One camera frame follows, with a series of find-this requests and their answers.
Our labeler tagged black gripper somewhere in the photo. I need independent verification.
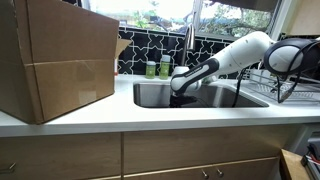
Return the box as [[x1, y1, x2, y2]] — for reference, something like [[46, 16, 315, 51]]
[[169, 93, 199, 109]]

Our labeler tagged stainless steel sink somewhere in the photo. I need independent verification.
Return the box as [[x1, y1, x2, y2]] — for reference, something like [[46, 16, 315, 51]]
[[133, 82, 270, 110]]

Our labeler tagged tall green soap bottle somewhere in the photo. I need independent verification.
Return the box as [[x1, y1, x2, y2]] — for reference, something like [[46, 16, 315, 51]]
[[159, 54, 172, 80]]

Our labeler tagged short green soap bottle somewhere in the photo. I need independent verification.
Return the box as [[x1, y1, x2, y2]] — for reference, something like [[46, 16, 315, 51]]
[[145, 60, 157, 80]]

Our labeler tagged wooden kitchen cabinet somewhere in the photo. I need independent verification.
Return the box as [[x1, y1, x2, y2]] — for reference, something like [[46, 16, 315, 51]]
[[0, 123, 303, 180]]

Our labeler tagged brushed steel faucet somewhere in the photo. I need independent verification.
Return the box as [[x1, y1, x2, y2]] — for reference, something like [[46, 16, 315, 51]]
[[180, 23, 197, 68]]

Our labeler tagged kitchen window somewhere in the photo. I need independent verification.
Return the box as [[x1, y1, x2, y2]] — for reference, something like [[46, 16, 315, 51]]
[[81, 0, 282, 38]]

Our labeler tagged brown cardboard box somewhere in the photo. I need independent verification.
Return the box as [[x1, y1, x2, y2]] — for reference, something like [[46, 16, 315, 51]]
[[0, 0, 133, 125]]

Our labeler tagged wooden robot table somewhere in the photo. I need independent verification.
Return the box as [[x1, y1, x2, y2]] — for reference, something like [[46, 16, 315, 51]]
[[279, 149, 313, 180]]

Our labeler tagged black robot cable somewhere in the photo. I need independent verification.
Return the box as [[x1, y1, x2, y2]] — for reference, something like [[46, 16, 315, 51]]
[[231, 38, 320, 109]]

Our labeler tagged metal wire dish rack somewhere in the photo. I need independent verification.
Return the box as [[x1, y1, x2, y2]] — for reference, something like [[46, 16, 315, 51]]
[[234, 68, 320, 105]]

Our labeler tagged metal drawer handle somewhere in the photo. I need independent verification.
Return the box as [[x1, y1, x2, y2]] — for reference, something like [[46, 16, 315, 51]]
[[0, 162, 17, 175]]

